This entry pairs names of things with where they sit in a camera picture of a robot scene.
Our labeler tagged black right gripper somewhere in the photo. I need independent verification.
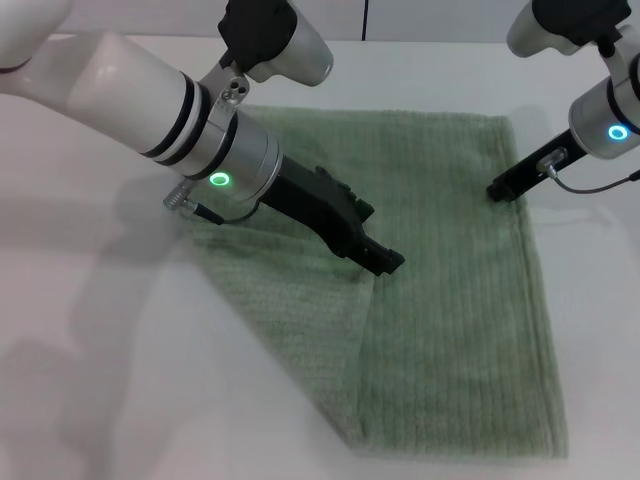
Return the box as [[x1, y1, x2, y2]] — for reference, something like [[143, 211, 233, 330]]
[[486, 127, 585, 204]]

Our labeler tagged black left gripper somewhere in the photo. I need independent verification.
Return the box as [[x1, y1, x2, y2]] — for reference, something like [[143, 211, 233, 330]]
[[258, 159, 406, 277]]

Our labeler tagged green ribbed towel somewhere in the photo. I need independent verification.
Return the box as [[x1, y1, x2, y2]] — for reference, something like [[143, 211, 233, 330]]
[[174, 104, 571, 448]]

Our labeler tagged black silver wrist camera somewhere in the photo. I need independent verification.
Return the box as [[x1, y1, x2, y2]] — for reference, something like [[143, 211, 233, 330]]
[[505, 0, 632, 58], [216, 0, 335, 88]]

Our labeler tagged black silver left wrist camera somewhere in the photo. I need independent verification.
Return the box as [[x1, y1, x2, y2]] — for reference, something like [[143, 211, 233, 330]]
[[216, 0, 335, 88]]

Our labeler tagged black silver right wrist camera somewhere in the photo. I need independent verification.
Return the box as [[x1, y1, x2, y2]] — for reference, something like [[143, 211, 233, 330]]
[[505, 0, 632, 58]]

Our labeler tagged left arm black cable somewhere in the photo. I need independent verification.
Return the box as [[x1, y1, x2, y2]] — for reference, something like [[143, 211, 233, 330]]
[[162, 180, 261, 224]]

